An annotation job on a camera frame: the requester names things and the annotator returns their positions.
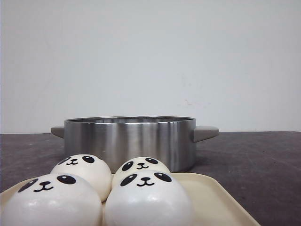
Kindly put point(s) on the panda bun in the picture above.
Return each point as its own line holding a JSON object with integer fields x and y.
{"x": 89, "y": 167}
{"x": 148, "y": 198}
{"x": 53, "y": 200}
{"x": 138, "y": 164}

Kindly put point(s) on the stainless steel steamer pot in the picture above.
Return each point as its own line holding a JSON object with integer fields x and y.
{"x": 170, "y": 139}

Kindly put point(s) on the cream plastic tray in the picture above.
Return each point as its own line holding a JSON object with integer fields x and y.
{"x": 212, "y": 205}

